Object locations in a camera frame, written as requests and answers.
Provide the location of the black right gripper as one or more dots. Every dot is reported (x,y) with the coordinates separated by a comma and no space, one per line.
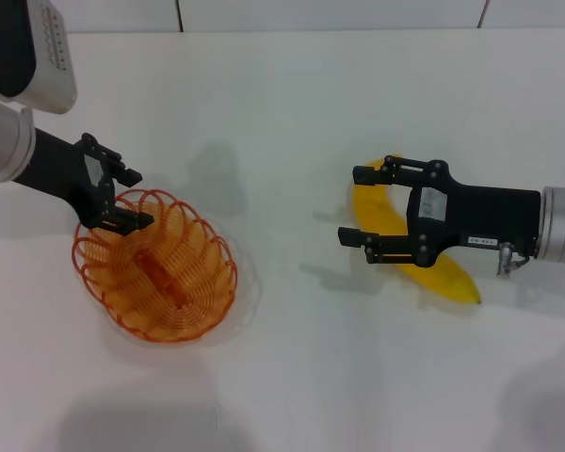
(489,216)

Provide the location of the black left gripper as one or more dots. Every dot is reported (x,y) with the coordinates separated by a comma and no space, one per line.
(61,169)

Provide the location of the yellow banana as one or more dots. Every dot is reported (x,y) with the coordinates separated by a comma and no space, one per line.
(372,207)

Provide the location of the orange woven plastic basket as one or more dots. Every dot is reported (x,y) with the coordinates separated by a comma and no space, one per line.
(188,292)

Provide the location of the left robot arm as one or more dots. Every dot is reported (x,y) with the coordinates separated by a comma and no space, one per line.
(7,141)

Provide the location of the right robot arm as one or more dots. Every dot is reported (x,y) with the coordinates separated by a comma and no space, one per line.
(562,226)

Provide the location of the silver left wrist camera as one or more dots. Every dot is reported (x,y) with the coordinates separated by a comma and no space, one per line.
(52,70)

